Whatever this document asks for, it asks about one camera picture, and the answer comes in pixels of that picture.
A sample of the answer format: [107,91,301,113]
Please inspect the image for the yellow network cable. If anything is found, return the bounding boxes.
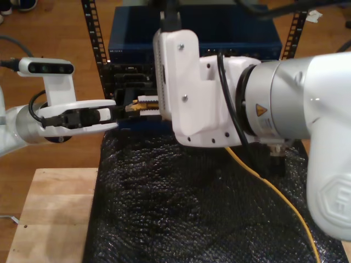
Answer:
[124,99,321,263]

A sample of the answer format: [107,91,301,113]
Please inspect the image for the blue base board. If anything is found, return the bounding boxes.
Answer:
[116,120,175,132]

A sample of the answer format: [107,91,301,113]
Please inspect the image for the black rack shelf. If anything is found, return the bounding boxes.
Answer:
[109,87,172,129]

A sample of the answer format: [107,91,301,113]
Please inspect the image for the black rack server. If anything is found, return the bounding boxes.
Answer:
[100,62,158,90]

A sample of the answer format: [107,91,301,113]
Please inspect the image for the crumpled white paper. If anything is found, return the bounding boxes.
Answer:
[307,10,322,24]

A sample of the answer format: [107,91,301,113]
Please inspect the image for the black bubble wrap mat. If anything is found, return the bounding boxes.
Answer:
[81,128,348,263]

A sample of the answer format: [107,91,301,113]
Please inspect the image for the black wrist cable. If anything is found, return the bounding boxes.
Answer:
[216,52,265,178]

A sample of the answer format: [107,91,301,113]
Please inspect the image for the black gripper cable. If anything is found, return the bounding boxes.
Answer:
[29,89,55,128]

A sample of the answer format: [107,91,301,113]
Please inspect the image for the black perforated rack post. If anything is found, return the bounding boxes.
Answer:
[280,8,309,60]
[81,0,116,101]

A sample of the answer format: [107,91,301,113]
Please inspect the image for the blue network switch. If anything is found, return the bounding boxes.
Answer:
[107,5,283,64]

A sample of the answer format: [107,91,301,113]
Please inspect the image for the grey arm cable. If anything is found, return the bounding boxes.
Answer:
[0,35,34,58]

